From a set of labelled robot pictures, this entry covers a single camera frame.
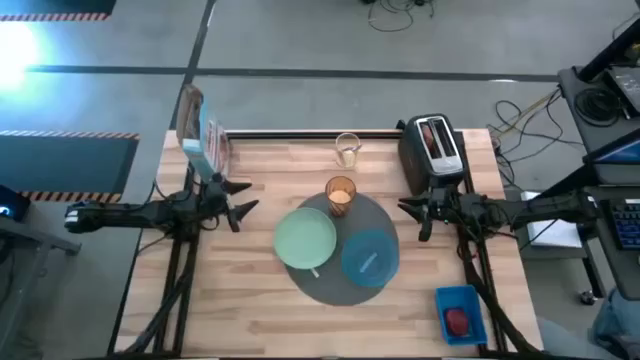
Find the black computer keyboard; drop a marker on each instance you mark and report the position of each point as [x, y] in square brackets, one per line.
[625, 225]

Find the black hazard-striped floor mat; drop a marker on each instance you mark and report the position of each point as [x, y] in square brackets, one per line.
[50, 6]
[65, 165]

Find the black device blue light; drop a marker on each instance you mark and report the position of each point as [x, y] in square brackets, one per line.
[12, 205]

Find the white flat board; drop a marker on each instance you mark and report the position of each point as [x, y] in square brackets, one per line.
[550, 235]

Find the laptop with blue screen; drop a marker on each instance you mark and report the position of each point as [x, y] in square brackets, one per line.
[620, 152]

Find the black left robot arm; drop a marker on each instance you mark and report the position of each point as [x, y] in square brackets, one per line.
[125, 212]

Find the grey round woven placemat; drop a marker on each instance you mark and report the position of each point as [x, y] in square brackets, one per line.
[330, 290]

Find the black toaster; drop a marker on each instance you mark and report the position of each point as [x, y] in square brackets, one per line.
[420, 160]

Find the amber tumbler with juice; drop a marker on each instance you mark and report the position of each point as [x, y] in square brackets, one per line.
[340, 197]

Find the red apple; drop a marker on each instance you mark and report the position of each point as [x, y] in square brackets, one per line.
[457, 322]

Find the grey metal stand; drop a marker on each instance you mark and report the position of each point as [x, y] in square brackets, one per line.
[45, 242]

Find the white placemat tag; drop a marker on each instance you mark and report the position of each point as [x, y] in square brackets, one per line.
[314, 273]

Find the cinnamon squares cereal box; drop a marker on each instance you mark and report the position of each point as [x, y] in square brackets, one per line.
[207, 140]

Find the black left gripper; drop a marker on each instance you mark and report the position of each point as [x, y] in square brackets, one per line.
[216, 197]

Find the blue plastic bowl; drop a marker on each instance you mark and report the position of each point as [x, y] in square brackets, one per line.
[370, 250]

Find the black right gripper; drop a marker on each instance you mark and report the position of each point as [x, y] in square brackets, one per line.
[445, 205]

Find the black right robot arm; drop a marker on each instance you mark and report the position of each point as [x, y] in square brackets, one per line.
[550, 207]

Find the brown bread slice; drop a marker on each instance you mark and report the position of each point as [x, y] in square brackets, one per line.
[428, 135]

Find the person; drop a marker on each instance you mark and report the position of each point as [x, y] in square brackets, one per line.
[620, 325]

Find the mint green plate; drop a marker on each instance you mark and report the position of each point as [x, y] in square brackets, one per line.
[305, 239]

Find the dark grey side desk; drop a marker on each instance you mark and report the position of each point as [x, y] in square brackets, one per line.
[595, 137]

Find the black chair caster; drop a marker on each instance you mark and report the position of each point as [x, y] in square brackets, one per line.
[588, 297]

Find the blue plastic basket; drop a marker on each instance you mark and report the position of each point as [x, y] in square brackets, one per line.
[450, 300]

